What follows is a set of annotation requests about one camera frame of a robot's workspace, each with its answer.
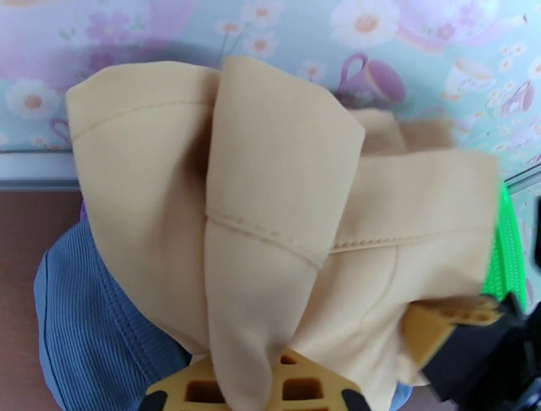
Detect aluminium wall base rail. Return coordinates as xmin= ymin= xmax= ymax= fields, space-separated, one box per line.
xmin=0 ymin=151 xmax=81 ymax=191

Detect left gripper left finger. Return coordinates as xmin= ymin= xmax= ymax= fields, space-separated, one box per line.
xmin=145 ymin=352 xmax=229 ymax=411

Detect tan garment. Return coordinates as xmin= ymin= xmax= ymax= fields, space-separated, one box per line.
xmin=65 ymin=55 xmax=502 ymax=411

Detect green plastic laundry basket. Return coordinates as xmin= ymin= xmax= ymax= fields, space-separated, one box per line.
xmin=481 ymin=180 xmax=530 ymax=316

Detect blue ribbed garment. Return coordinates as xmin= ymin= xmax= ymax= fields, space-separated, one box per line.
xmin=33 ymin=219 xmax=413 ymax=411

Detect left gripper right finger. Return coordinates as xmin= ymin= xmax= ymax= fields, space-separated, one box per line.
xmin=269 ymin=349 xmax=373 ymax=411

